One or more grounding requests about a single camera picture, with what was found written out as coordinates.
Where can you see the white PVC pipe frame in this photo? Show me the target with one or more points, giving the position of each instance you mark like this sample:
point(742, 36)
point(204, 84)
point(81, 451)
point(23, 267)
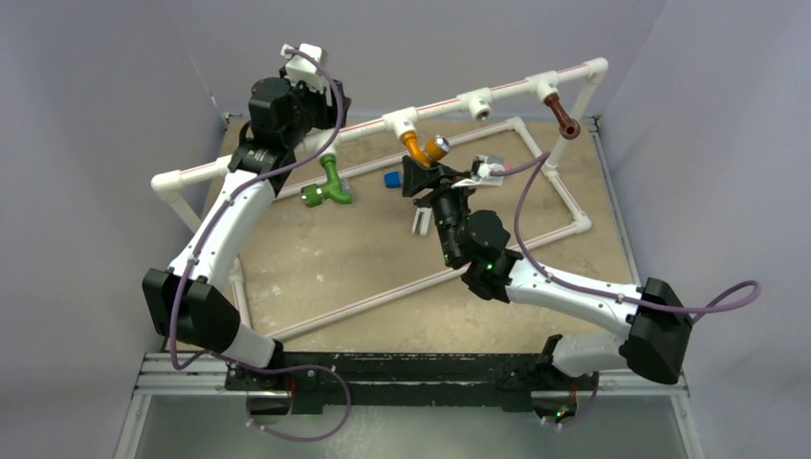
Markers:
point(412, 114)

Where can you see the orange water faucet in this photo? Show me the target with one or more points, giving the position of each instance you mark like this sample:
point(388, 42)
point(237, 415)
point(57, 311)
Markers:
point(421, 149)

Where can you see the brown water faucet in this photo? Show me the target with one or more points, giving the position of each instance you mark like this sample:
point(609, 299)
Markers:
point(569, 128)

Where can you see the green water faucet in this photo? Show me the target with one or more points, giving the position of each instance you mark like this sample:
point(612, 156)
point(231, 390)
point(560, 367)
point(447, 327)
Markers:
point(333, 188)

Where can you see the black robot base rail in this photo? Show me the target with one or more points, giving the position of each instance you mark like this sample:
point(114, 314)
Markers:
point(522, 382)

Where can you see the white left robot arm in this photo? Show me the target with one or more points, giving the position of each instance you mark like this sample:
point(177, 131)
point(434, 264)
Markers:
point(185, 300)

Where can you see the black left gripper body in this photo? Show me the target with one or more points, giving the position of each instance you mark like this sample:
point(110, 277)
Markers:
point(313, 107)

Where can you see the blue cube block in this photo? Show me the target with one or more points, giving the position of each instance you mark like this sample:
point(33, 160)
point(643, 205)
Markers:
point(393, 179)

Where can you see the white plastic clip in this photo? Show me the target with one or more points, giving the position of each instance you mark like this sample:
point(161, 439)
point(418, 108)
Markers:
point(422, 221)

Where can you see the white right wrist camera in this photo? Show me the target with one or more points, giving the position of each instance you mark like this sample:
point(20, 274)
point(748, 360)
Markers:
point(485, 172)

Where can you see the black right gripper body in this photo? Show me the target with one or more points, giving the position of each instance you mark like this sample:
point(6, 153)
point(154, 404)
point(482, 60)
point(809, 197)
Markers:
point(448, 204)

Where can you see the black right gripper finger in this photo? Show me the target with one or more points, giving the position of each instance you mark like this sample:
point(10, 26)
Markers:
point(417, 177)
point(442, 172)

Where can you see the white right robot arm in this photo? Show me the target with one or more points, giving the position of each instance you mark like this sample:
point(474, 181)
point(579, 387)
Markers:
point(643, 328)

